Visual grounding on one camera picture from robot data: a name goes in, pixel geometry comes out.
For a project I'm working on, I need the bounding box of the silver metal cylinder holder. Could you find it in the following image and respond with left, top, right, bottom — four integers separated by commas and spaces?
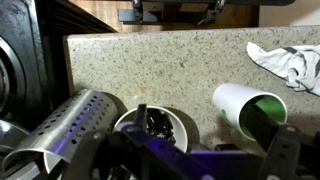
2, 88, 120, 175

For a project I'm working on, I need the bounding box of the white cup green inside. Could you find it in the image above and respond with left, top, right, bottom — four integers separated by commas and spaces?
212, 82, 289, 142

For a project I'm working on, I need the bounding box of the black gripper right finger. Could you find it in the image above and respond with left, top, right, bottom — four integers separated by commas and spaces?
244, 104, 283, 152

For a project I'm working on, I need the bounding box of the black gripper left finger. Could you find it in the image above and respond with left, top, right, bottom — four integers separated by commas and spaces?
134, 103, 148, 133

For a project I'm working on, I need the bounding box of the white round bowl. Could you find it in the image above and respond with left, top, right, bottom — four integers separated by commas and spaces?
112, 105, 190, 154

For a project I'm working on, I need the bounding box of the black kitchen stove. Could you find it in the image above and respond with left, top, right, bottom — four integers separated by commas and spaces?
0, 0, 50, 129

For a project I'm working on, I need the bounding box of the black clip bundle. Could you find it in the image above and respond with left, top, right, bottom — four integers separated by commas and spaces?
146, 108, 177, 145

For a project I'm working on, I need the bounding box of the white grey cloth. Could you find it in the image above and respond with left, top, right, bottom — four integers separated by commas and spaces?
246, 41, 320, 98

